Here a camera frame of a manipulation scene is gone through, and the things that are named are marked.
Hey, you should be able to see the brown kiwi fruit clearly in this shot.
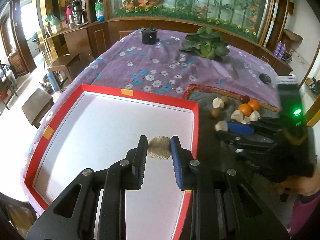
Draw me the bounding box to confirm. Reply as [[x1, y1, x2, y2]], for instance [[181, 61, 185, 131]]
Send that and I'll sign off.
[[210, 108, 221, 119]]

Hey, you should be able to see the beige sugarcane chunk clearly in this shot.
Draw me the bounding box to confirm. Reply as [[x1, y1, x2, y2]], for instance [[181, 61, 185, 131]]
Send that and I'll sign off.
[[147, 135, 171, 160], [215, 120, 228, 132]]

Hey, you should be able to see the person right hand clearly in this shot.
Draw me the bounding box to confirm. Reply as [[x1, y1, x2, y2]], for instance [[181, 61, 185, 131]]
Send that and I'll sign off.
[[274, 168, 319, 197]]

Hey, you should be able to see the beige chunk front middle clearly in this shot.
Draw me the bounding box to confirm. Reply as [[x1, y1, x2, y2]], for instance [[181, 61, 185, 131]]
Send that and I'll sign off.
[[241, 116, 251, 124]]

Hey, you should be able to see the beige chunk left of orange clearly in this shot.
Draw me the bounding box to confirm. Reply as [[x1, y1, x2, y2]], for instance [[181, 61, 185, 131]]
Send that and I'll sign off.
[[231, 109, 244, 123]]

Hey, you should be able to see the beige chunk of orange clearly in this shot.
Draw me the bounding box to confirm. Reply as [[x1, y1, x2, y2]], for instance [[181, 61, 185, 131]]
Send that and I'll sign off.
[[231, 109, 244, 123], [249, 111, 261, 122]]

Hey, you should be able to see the beige chunk right of orange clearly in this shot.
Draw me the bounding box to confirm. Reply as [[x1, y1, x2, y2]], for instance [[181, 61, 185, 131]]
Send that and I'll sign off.
[[249, 111, 261, 122]]

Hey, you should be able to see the front orange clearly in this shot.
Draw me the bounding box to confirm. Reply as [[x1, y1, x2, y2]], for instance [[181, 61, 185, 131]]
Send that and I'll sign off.
[[238, 103, 253, 117]]

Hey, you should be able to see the orange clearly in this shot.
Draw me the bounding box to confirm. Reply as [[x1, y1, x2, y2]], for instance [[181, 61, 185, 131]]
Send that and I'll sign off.
[[247, 99, 260, 111], [238, 103, 253, 117]]

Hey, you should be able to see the rear orange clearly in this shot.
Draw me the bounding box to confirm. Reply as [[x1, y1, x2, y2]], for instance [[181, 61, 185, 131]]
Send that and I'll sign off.
[[247, 99, 260, 111]]

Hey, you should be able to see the red date behind oranges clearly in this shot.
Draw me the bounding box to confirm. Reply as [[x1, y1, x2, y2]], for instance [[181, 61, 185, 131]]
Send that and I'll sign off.
[[240, 95, 250, 103]]

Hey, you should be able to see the grey felt mat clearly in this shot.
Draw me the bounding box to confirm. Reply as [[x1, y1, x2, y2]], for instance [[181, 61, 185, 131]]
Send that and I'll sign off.
[[179, 89, 298, 240]]

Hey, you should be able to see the brown kiwi by chunk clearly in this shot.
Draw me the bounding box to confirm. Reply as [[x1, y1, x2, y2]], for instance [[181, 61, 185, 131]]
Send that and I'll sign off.
[[220, 95, 229, 106]]

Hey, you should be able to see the beige chunk near kiwi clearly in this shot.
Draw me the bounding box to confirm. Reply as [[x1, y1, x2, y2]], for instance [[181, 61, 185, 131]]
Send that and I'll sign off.
[[212, 97, 225, 109]]

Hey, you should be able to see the small black device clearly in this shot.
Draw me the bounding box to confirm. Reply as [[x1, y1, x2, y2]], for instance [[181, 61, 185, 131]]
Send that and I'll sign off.
[[259, 73, 272, 85]]

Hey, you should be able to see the purple bottles pair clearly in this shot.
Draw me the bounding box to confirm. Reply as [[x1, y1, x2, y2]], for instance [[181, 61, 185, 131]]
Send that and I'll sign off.
[[273, 41, 286, 59]]

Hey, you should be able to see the green leafy cabbage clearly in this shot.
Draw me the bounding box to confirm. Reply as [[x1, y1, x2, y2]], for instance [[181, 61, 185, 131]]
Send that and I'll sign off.
[[180, 27, 230, 60]]

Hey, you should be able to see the red white shallow box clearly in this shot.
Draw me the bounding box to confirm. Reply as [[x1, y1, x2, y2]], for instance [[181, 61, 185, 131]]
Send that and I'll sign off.
[[24, 85, 199, 239]]

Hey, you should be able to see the purple floral tablecloth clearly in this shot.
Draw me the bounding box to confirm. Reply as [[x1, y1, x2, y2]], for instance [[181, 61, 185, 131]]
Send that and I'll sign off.
[[24, 29, 282, 213]]

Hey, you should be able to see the wooden stool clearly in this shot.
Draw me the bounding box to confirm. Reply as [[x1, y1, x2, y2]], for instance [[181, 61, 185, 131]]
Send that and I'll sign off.
[[22, 88, 54, 128]]

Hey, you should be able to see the floral mural glass panel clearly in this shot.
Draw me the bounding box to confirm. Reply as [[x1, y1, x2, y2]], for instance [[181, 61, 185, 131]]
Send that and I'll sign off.
[[110, 0, 269, 42]]

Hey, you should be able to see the black cylindrical grinder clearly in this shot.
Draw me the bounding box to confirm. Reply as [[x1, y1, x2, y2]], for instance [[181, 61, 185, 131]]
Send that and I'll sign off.
[[142, 23, 159, 45]]

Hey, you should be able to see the wooden side cabinet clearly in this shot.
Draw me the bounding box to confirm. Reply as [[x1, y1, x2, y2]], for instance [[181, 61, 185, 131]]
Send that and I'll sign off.
[[47, 21, 110, 59]]

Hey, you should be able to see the green blue water bottle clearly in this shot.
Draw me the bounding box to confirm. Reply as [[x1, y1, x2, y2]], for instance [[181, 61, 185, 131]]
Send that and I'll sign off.
[[94, 0, 105, 22]]

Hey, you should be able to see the black thermos jug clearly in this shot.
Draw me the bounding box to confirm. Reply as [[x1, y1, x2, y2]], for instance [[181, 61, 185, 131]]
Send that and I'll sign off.
[[71, 0, 84, 25]]

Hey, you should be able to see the pink bottle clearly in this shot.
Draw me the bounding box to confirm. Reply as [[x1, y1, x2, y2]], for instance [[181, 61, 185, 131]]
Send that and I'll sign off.
[[66, 4, 73, 24]]

